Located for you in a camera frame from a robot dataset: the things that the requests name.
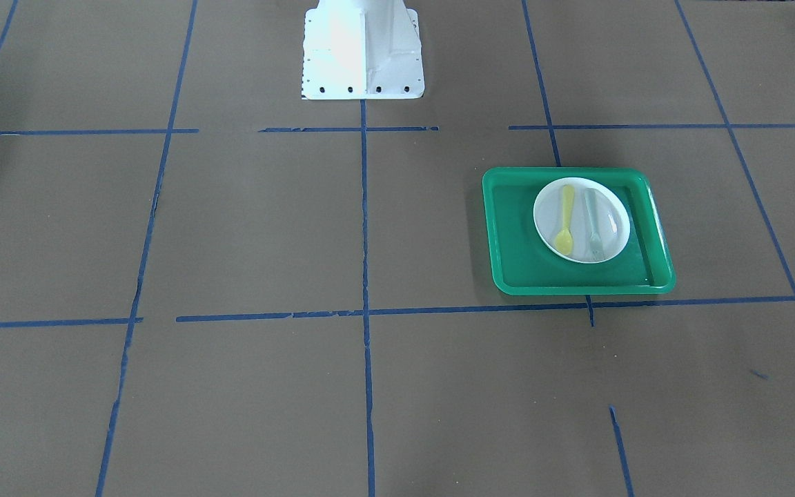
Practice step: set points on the yellow plastic spoon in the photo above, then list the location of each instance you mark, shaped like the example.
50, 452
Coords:
563, 241

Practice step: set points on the pale green plastic fork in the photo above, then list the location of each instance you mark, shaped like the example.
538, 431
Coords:
595, 244

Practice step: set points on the white round plate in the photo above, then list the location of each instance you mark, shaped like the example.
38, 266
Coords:
614, 219

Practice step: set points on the green plastic tray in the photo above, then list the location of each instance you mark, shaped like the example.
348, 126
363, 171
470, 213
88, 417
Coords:
523, 266

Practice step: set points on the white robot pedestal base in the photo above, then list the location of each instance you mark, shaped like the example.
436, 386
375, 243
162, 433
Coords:
354, 50

